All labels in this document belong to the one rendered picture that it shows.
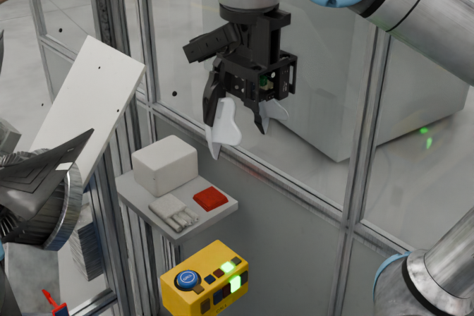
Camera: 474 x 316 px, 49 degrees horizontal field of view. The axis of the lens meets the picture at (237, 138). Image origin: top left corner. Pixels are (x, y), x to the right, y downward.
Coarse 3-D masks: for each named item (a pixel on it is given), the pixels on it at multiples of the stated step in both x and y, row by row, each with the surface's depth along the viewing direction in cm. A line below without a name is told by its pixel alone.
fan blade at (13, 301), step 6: (0, 264) 105; (6, 276) 103; (6, 282) 103; (6, 288) 102; (6, 294) 101; (12, 294) 101; (6, 300) 100; (12, 300) 100; (6, 306) 100; (12, 306) 100; (0, 312) 99; (6, 312) 99; (12, 312) 99; (18, 312) 99
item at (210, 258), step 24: (216, 240) 115; (192, 264) 109; (216, 264) 109; (240, 264) 109; (168, 288) 105; (192, 288) 103; (216, 288) 104; (240, 288) 111; (192, 312) 102; (216, 312) 108
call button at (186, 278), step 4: (184, 272) 106; (188, 272) 106; (192, 272) 106; (180, 276) 105; (184, 276) 105; (188, 276) 105; (192, 276) 105; (196, 276) 105; (180, 280) 104; (184, 280) 104; (188, 280) 104; (192, 280) 104; (196, 280) 104; (180, 284) 104; (184, 284) 103; (188, 284) 103; (192, 284) 103
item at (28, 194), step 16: (64, 144) 104; (80, 144) 99; (32, 160) 104; (48, 160) 100; (64, 160) 97; (0, 176) 102; (16, 176) 98; (32, 176) 96; (48, 176) 94; (64, 176) 93; (0, 192) 96; (16, 192) 94; (32, 192) 92; (48, 192) 91; (16, 208) 91; (32, 208) 89
